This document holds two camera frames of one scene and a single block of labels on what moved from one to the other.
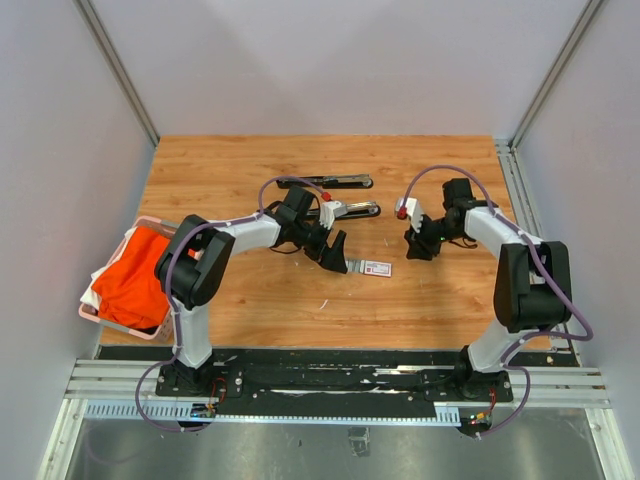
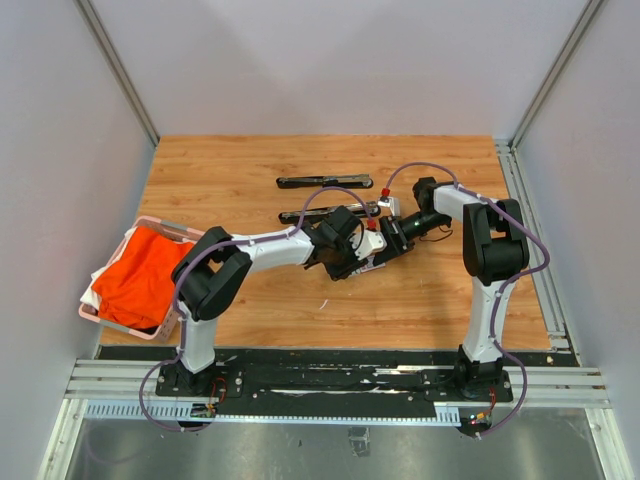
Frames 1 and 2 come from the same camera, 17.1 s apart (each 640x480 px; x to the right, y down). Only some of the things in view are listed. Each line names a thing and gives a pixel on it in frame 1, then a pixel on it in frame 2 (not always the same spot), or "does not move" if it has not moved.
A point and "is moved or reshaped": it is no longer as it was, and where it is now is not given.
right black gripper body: [431, 234] to [392, 226]
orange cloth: [133, 294] does not move
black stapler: [330, 181] does not move
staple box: [378, 268] is moved or reshaped
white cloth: [90, 297] does not move
